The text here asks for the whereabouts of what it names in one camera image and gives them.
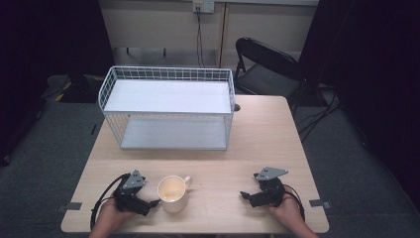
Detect person's right hand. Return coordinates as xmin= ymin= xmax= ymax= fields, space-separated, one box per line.
xmin=265 ymin=193 xmax=305 ymax=229

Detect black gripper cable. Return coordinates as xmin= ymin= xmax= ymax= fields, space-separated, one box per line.
xmin=89 ymin=173 xmax=132 ymax=231
xmin=282 ymin=183 xmax=307 ymax=222

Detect white wall socket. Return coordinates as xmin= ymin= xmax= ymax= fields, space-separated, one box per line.
xmin=192 ymin=0 xmax=216 ymax=15

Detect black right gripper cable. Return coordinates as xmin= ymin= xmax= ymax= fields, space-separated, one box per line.
xmin=282 ymin=183 xmax=307 ymax=222

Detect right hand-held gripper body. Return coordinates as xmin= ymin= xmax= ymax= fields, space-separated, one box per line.
xmin=248 ymin=166 xmax=289 ymax=209

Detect white wire shelf rack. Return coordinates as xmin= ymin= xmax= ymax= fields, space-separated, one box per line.
xmin=97 ymin=65 xmax=237 ymax=152

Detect black wall socket cable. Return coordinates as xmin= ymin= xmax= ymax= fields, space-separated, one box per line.
xmin=196 ymin=9 xmax=206 ymax=69

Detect dark curtain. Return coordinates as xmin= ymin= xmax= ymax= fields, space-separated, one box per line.
xmin=297 ymin=0 xmax=420 ymax=212
xmin=0 ymin=0 xmax=116 ymax=167

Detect cream white cup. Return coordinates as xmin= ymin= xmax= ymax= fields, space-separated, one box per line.
xmin=157 ymin=175 xmax=194 ymax=214

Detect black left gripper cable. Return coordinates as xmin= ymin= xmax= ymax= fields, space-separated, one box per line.
xmin=89 ymin=173 xmax=132 ymax=231

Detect black floor cables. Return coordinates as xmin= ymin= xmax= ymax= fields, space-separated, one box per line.
xmin=296 ymin=83 xmax=346 ymax=144

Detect black folding chair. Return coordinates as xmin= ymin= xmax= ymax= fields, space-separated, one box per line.
xmin=233 ymin=37 xmax=307 ymax=102

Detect person's left hand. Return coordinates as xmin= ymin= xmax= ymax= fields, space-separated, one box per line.
xmin=95 ymin=197 xmax=137 ymax=234

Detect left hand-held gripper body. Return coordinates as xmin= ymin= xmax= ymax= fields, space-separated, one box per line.
xmin=113 ymin=169 xmax=157 ymax=217

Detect grey tape strip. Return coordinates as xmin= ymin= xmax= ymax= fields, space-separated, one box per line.
xmin=54 ymin=201 xmax=83 ymax=213
xmin=308 ymin=198 xmax=332 ymax=210

